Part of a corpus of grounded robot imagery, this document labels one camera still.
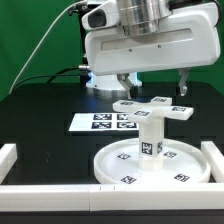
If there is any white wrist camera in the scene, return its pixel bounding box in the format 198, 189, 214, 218
82, 0, 120, 31

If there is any white left fence wall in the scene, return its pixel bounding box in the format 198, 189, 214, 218
0, 144, 17, 184

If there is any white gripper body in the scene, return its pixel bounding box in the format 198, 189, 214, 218
85, 1, 221, 76

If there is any black camera stand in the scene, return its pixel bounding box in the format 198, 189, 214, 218
68, 0, 101, 84

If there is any white round table top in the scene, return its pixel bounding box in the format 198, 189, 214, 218
94, 138, 211, 185

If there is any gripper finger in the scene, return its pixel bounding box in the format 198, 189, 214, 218
178, 68, 190, 96
117, 73, 133, 98

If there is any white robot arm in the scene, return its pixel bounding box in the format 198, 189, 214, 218
82, 0, 222, 96

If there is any white right fence wall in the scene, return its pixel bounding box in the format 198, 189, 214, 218
201, 141, 224, 183

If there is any white fence wall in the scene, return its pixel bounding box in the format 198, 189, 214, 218
201, 141, 224, 183
0, 183, 224, 212
0, 144, 17, 184

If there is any white table base part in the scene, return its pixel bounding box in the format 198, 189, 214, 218
113, 97, 194, 123

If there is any black cable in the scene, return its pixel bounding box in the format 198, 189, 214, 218
13, 66, 88, 92

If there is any white cable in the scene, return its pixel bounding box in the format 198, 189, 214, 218
8, 0, 87, 95

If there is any white marker sheet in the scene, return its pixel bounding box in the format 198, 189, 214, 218
69, 113, 138, 132

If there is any white front fence wall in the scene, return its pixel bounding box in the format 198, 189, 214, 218
0, 183, 224, 212

